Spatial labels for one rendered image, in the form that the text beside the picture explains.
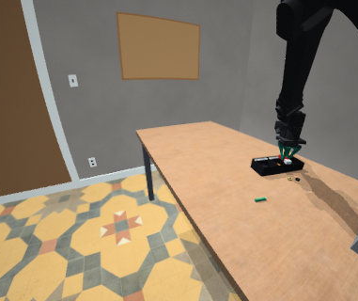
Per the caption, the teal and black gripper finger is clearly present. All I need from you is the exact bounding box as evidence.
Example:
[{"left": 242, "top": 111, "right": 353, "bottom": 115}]
[
  {"left": 286, "top": 148, "right": 301, "bottom": 159},
  {"left": 278, "top": 142, "right": 290, "bottom": 161}
]

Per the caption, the black rack of three labelled bins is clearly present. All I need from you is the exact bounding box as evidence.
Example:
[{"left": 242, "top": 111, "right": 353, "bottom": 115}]
[{"left": 250, "top": 155, "right": 304, "bottom": 177}]

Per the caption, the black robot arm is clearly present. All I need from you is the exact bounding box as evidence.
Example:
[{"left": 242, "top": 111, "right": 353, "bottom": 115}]
[{"left": 274, "top": 0, "right": 358, "bottom": 138}]

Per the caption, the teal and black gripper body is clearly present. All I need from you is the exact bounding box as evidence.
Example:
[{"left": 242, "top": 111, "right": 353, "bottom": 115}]
[{"left": 275, "top": 125, "right": 306, "bottom": 148}]

